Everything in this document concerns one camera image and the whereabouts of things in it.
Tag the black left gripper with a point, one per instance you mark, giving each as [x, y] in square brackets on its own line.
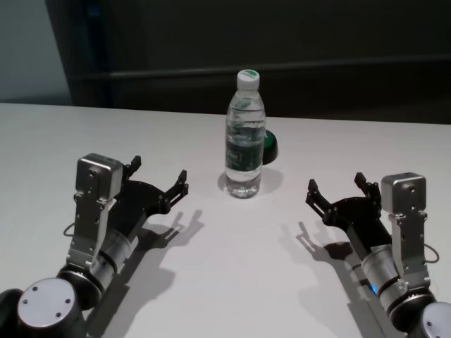
[137, 197]

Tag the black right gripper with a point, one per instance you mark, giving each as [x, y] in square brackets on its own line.
[359, 218]

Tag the clear plastic water bottle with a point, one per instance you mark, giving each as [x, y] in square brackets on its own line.
[245, 141]

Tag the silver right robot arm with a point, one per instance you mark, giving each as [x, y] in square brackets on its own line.
[380, 278]

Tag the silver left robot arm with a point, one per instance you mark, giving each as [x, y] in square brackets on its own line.
[49, 310]

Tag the green YES push button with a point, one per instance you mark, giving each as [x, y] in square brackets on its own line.
[270, 148]

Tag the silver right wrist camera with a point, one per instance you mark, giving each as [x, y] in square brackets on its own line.
[405, 197]

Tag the grey horizontal metal rail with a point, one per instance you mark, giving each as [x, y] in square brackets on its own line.
[317, 72]

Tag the blue vertical metal post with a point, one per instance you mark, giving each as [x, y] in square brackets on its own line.
[100, 53]

